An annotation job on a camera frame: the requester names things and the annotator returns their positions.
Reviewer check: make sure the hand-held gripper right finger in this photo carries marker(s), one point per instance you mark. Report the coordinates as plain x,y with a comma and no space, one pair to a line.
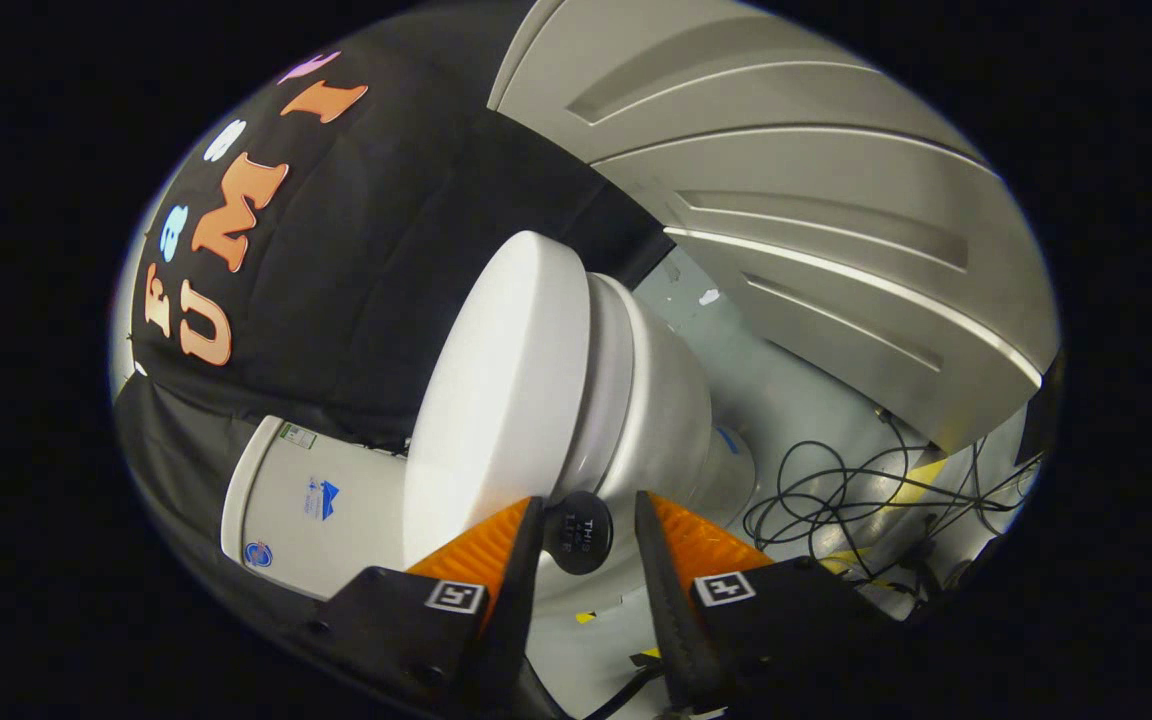
671,620

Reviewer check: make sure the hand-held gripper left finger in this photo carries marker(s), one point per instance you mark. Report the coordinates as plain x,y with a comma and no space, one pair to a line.
511,640

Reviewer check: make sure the black round lid knob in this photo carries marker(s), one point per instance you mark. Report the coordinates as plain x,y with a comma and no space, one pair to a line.
578,535

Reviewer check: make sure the white toilet lid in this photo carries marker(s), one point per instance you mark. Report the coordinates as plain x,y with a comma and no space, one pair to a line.
496,400

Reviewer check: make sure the white toilet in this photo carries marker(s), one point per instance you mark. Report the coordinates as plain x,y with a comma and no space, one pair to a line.
666,420

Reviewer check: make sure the black backdrop cloth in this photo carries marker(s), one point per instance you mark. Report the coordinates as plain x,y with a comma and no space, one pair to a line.
356,260

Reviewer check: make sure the white drawer cabinet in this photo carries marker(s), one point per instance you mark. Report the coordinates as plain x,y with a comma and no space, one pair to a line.
836,200

